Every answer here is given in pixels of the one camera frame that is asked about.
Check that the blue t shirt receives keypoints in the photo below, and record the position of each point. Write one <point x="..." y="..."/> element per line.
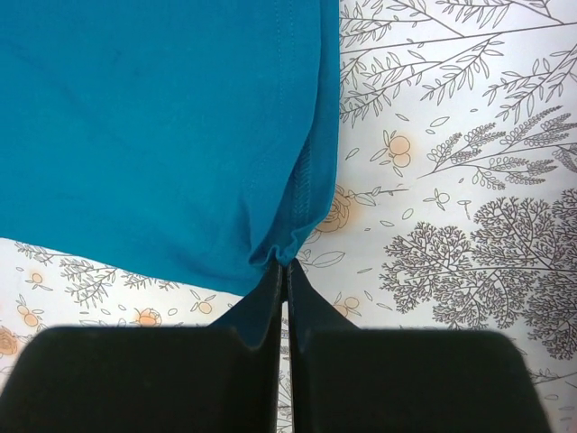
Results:
<point x="152" y="151"/>

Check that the floral patterned table mat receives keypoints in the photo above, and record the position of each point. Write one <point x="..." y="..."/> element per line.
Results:
<point x="455" y="192"/>

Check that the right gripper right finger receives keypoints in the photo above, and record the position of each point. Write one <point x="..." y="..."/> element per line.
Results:
<point x="348" y="379"/>

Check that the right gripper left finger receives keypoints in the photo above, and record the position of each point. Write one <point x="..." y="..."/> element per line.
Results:
<point x="217" y="378"/>

